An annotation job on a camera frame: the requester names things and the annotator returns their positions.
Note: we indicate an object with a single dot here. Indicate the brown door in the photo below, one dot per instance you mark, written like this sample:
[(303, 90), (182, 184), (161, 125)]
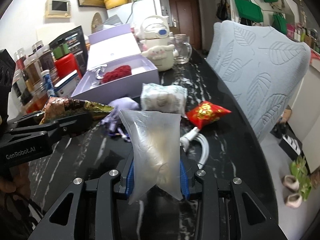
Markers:
[(185, 18)]

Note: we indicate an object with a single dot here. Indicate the grey leaf-pattern cushion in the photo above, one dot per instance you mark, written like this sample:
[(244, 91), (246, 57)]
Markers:
[(261, 67)]

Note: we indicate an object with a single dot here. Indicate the purple white snack packet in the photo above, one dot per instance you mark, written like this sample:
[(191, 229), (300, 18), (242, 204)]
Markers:
[(100, 71)]

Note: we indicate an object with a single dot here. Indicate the green tote bag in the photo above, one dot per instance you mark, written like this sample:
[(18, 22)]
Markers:
[(249, 11)]

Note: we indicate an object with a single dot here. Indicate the white blue medicine box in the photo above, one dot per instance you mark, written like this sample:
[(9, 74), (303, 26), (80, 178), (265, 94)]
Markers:
[(66, 86)]

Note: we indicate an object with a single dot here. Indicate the white Cinnamoroll kettle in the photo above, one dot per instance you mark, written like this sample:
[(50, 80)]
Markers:
[(157, 47)]

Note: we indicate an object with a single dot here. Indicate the brown green snack packet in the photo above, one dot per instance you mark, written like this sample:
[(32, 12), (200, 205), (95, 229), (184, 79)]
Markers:
[(56, 108)]

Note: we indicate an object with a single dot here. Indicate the wall intercom panel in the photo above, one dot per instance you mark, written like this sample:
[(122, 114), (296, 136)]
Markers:
[(58, 9)]

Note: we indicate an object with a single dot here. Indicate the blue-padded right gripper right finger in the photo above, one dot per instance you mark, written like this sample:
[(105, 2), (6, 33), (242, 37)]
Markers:
[(185, 174)]

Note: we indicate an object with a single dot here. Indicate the lilac open gift box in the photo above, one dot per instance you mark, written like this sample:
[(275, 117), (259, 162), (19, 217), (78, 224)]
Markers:
[(115, 46)]

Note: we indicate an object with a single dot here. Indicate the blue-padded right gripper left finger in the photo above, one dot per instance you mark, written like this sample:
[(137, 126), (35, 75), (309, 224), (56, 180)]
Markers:
[(130, 180)]

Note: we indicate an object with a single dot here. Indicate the red fluffy pom-pom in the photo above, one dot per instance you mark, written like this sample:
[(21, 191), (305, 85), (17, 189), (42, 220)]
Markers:
[(118, 73)]

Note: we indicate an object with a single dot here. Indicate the blue white tablet tube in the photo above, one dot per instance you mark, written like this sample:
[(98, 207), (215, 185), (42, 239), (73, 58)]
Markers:
[(48, 83)]

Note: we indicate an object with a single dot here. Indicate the person's right hand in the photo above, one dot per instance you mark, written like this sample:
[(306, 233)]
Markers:
[(19, 183)]

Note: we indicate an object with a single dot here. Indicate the red gold snack packet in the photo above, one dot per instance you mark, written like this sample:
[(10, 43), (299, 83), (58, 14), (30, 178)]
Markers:
[(205, 113)]

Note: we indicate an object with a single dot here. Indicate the clear glass mug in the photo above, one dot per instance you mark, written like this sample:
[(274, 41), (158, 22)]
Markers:
[(183, 49)]

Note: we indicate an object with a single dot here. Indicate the white mini fridge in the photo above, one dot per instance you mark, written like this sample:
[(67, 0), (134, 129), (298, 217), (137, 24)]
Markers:
[(134, 13)]

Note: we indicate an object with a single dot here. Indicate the amber glass jar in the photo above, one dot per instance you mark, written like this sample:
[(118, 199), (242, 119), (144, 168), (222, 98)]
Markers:
[(33, 69)]

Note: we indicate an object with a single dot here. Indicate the red plastic container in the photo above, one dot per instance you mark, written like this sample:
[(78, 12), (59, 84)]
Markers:
[(67, 64)]

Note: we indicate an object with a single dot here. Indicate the translucent plastic bag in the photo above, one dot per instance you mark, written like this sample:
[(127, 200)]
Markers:
[(155, 138)]

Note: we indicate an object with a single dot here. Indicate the black printed pouch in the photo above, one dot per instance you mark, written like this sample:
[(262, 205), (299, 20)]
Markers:
[(76, 44)]

